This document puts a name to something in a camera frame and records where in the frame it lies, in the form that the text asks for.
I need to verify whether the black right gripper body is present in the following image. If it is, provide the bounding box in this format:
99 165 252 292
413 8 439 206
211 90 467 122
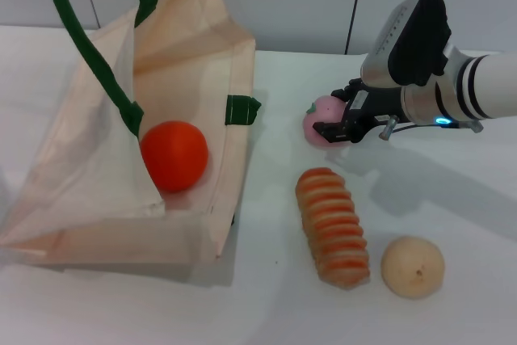
342 83 406 144

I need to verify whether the pink toy peach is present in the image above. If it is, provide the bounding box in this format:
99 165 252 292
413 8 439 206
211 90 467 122
302 94 353 148

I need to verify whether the orange toy fruit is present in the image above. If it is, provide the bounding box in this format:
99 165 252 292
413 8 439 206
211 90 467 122
139 120 210 194

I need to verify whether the white handbag with green handles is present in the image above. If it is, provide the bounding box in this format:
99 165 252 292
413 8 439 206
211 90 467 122
0 0 263 284

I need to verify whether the dark vertical background rod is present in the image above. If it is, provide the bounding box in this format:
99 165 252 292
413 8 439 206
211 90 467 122
344 0 367 55

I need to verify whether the orange striped ribbed bread roll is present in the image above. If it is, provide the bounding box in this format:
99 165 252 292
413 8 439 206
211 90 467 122
294 166 371 290

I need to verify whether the right arm cable with plug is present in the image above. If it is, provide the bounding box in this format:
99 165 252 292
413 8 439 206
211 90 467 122
379 114 485 141

